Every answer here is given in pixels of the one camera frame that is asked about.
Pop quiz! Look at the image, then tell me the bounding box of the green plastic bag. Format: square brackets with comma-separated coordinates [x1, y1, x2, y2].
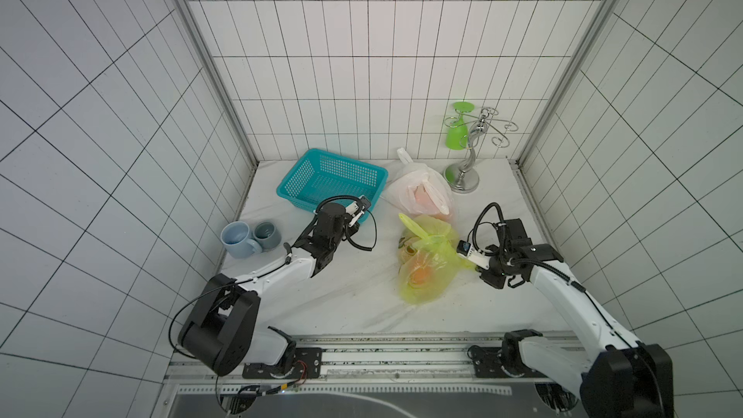
[397, 213, 475, 305]

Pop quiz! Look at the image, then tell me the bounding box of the white printed plastic bag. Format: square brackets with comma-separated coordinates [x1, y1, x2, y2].
[381, 147, 454, 221]

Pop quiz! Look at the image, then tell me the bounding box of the orange one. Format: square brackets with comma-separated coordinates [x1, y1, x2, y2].
[407, 265, 433, 288]

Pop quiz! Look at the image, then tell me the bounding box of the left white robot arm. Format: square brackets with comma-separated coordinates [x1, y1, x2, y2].
[177, 195, 373, 377]

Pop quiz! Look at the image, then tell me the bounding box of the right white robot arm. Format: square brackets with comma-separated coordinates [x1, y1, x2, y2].
[457, 219, 675, 417]

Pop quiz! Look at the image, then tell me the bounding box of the teal plastic basket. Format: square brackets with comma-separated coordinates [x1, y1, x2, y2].
[277, 149, 388, 212]

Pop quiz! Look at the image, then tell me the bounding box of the dark teal cup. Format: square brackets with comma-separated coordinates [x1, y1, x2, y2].
[253, 221, 282, 253]

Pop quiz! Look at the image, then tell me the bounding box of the chrome glass holder stand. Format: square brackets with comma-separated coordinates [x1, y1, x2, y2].
[444, 106, 519, 194]

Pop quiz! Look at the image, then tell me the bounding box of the light blue cup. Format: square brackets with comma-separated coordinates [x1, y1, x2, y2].
[221, 222, 263, 259]

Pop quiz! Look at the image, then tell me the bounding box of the green plastic wine glass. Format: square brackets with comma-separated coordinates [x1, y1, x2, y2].
[445, 101, 474, 151]

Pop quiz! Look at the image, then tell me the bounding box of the aluminium mounting rail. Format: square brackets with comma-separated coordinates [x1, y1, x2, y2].
[161, 334, 640, 402]

